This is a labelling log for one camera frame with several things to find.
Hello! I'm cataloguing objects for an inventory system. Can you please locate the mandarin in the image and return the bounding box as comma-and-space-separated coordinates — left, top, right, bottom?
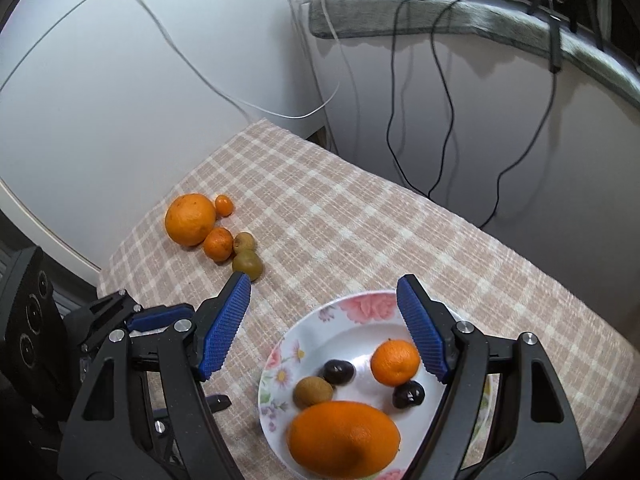
202, 226, 233, 263
370, 339, 421, 387

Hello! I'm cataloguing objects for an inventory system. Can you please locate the grey sill mat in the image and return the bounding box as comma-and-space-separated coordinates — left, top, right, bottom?
308, 0, 639, 107

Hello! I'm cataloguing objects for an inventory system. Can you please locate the small kumquat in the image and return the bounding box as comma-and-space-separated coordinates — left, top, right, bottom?
214, 194, 234, 218

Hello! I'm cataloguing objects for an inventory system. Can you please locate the black cable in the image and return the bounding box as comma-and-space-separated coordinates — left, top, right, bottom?
476, 8, 561, 230
385, 0, 432, 198
426, 0, 476, 201

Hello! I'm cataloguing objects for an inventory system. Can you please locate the small brown kiwi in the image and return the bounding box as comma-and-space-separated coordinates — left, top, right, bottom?
233, 232, 257, 254

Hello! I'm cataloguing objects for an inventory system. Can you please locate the plaid beige tablecloth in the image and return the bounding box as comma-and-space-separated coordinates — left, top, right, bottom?
95, 118, 637, 480

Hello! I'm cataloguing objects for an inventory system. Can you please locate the green kiwi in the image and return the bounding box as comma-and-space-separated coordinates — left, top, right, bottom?
232, 249, 264, 282

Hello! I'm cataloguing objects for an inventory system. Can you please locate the dark plum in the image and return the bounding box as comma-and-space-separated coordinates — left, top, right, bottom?
392, 380, 425, 410
320, 360, 356, 387

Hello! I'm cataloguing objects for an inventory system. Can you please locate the large orange on cloth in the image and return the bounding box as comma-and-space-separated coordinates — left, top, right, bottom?
164, 193, 217, 247

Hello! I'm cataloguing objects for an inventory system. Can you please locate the white cable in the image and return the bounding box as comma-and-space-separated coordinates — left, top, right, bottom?
117, 0, 362, 122

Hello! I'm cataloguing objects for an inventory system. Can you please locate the floral white plate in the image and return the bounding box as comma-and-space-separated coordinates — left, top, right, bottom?
258, 290, 445, 479

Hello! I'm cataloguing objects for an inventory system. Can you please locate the tan kiwi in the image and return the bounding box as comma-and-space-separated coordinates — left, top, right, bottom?
293, 376, 334, 410

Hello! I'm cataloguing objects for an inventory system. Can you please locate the large orange in plate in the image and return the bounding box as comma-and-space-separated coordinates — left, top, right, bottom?
286, 401, 401, 479

